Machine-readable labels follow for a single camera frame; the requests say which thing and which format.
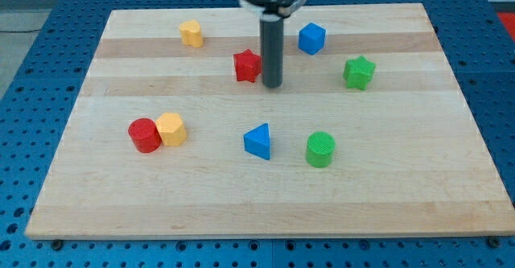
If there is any yellow heart block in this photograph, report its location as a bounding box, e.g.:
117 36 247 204
179 20 204 47

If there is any blue triangle block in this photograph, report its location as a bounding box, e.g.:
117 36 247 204
243 123 270 160

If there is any blue cube block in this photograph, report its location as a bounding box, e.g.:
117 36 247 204
298 23 326 55

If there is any yellow hexagon block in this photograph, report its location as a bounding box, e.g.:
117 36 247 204
155 113 187 146

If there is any green cylinder block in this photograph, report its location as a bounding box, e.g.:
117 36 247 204
305 131 336 168

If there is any light wooden board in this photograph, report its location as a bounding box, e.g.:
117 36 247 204
25 3 514 240

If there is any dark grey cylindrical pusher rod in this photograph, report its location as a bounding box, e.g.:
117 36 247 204
259 12 284 89

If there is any green star block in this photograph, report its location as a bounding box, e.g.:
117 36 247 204
342 56 376 91

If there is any blue perforated metal table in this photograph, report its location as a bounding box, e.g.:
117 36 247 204
1 0 514 267

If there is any red star block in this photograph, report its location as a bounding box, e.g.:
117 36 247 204
233 49 262 83

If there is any red cylinder block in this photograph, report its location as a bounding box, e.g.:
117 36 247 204
128 118 162 153

